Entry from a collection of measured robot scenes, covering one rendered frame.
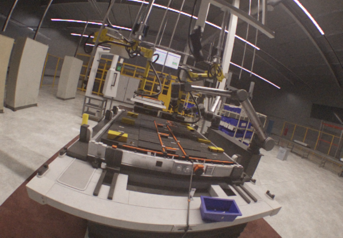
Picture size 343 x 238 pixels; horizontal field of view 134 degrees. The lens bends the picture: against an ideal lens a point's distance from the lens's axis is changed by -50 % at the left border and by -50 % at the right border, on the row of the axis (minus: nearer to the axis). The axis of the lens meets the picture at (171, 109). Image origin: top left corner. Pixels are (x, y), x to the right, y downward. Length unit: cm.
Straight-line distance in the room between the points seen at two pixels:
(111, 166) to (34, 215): 118
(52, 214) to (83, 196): 104
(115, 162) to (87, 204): 39
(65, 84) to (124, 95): 514
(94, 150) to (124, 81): 1019
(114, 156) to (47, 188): 50
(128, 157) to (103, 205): 41
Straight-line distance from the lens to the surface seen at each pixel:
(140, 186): 109
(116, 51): 228
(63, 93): 761
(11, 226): 183
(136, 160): 104
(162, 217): 81
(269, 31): 347
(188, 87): 188
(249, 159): 251
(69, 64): 754
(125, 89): 1110
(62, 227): 172
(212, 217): 88
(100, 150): 106
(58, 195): 84
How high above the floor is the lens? 143
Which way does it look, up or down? 5 degrees down
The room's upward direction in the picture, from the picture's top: 15 degrees clockwise
